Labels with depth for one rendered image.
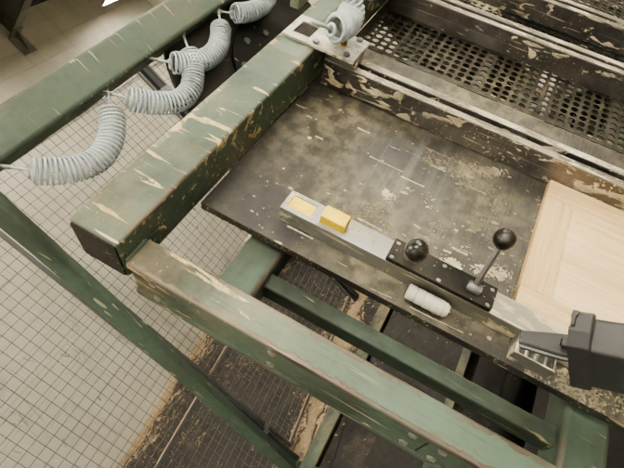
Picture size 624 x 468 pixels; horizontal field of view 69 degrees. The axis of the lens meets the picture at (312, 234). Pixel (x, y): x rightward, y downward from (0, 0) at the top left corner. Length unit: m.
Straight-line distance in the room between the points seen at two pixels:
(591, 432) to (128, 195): 0.87
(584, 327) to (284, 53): 0.82
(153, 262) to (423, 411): 0.48
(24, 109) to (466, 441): 1.13
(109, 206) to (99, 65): 0.62
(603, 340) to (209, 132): 0.71
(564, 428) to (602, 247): 0.38
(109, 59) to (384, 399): 1.08
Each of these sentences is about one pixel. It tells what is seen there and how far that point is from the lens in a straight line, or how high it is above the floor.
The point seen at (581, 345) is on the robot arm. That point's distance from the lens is 0.63.
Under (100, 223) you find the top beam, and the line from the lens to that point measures 0.80.
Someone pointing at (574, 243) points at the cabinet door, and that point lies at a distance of 1.07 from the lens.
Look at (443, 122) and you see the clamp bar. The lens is 1.13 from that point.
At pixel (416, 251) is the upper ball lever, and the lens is 0.72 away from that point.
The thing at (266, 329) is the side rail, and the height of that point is 1.59.
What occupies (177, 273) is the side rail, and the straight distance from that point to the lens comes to 0.78.
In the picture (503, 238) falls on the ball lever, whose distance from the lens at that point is 0.80.
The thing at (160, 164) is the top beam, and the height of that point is 1.87.
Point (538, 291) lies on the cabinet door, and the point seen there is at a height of 1.26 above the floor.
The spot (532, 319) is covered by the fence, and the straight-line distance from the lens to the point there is 0.89.
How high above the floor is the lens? 1.88
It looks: 19 degrees down
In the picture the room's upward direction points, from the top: 43 degrees counter-clockwise
